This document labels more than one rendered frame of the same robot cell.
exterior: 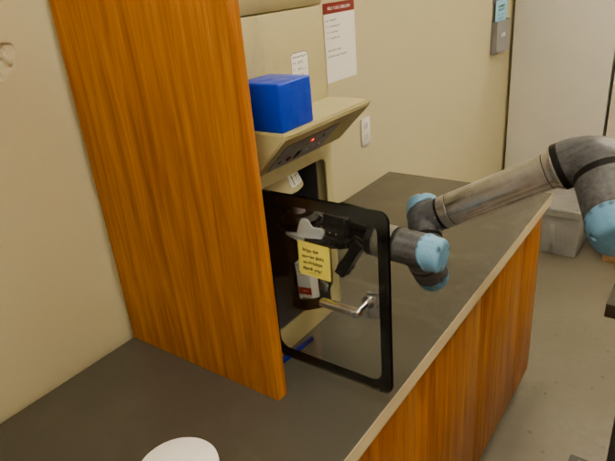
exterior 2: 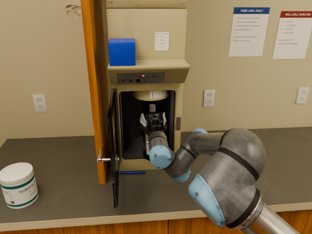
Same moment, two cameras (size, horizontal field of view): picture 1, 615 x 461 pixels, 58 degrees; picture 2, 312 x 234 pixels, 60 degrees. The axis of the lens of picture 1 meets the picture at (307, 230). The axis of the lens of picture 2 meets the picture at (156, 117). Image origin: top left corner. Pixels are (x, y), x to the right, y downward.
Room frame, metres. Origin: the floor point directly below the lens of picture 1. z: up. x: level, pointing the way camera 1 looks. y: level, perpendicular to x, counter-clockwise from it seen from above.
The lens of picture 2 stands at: (0.45, -0.83, 1.77)
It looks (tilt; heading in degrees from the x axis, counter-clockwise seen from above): 25 degrees down; 47
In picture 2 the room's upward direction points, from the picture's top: straight up
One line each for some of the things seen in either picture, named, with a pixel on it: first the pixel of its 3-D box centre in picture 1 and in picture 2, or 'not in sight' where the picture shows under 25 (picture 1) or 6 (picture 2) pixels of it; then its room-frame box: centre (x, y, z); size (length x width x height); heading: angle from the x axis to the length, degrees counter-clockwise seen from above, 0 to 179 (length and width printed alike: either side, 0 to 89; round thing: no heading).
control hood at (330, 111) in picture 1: (310, 136); (148, 74); (1.16, -0.03, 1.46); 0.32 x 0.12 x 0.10; 143
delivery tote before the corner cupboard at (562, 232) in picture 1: (542, 218); not in sight; (3.39, -1.57, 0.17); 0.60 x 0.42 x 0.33; 51
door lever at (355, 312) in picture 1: (345, 304); (105, 154); (0.91, -0.06, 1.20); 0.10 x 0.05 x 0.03; 52
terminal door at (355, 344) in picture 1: (323, 291); (113, 146); (0.98, -0.02, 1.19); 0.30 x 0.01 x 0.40; 52
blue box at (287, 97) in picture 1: (275, 102); (122, 51); (1.08, 0.04, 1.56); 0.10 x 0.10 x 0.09; 53
